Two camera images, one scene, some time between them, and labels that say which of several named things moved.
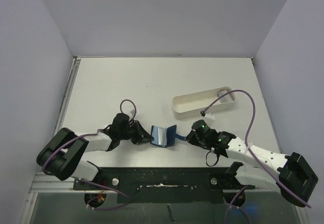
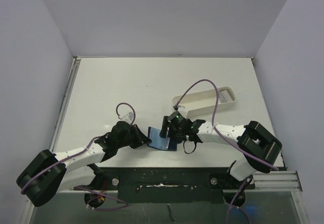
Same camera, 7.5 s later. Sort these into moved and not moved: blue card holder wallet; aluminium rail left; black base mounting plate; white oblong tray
Moved: blue card holder wallet
Not moved: aluminium rail left; black base mounting plate; white oblong tray
